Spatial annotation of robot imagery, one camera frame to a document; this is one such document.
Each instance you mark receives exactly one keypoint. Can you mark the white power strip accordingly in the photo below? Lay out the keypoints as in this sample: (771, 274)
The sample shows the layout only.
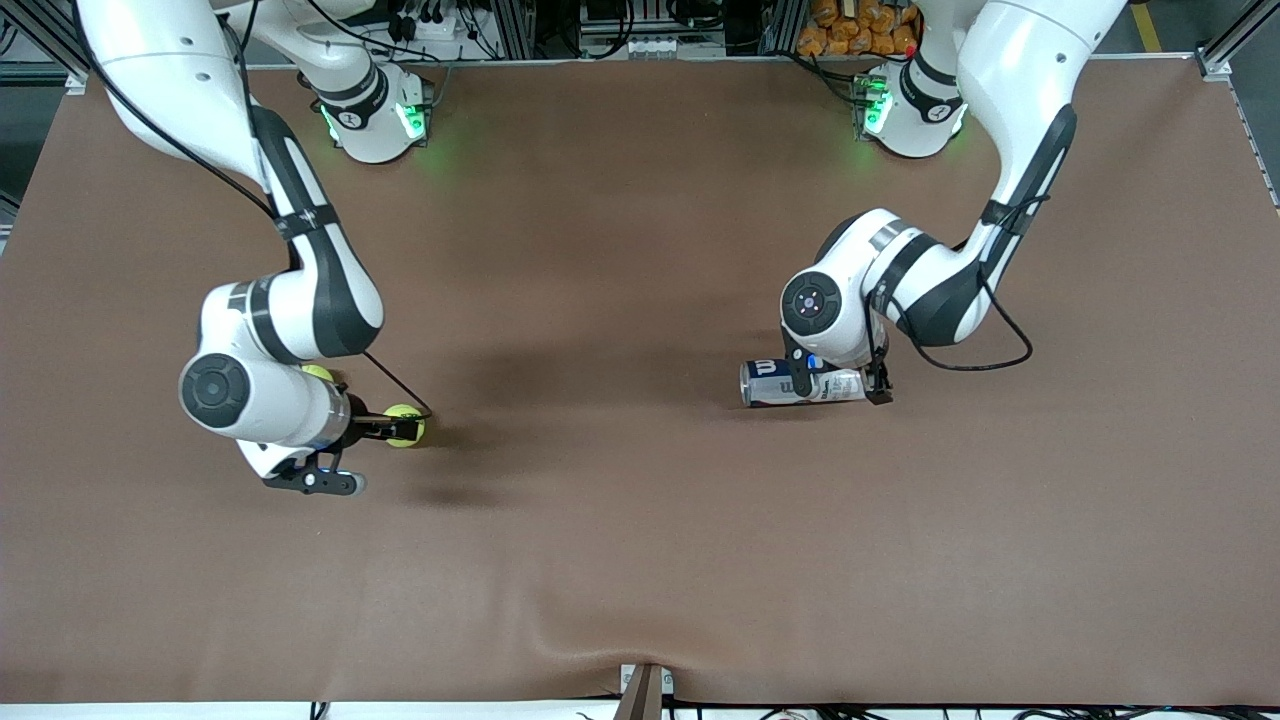
(440, 28)

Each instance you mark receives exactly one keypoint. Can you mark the yellow Wilson print tennis ball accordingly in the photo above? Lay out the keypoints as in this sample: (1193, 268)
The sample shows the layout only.
(318, 373)

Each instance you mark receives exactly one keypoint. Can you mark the aluminium frame profile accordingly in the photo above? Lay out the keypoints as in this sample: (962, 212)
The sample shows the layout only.
(1235, 40)
(40, 40)

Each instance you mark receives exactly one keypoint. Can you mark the Wilson tennis ball can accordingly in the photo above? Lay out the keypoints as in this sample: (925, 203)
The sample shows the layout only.
(765, 385)

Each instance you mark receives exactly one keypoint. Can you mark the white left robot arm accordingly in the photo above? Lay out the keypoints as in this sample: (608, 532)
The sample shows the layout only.
(940, 290)

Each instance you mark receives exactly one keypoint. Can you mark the yellow Roland Garros tennis ball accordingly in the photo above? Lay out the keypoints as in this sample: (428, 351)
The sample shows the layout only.
(400, 411)

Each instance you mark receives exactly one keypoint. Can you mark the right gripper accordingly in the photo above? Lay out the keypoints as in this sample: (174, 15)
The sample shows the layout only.
(364, 429)

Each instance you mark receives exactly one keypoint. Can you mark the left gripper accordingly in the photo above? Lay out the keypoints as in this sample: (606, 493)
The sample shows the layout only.
(879, 384)

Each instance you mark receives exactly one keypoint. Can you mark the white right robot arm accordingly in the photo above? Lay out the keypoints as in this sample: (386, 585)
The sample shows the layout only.
(300, 310)

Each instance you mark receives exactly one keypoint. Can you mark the orange packaged goods pile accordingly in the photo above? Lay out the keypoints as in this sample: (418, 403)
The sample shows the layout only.
(850, 25)

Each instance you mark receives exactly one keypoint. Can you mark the white terminal block strip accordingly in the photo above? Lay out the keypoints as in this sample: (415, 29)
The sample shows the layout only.
(650, 45)

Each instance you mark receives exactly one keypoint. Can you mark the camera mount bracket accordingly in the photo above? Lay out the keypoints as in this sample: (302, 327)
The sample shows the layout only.
(640, 700)

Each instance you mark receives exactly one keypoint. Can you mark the aluminium frame post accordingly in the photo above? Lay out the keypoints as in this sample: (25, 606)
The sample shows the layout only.
(515, 30)
(785, 25)

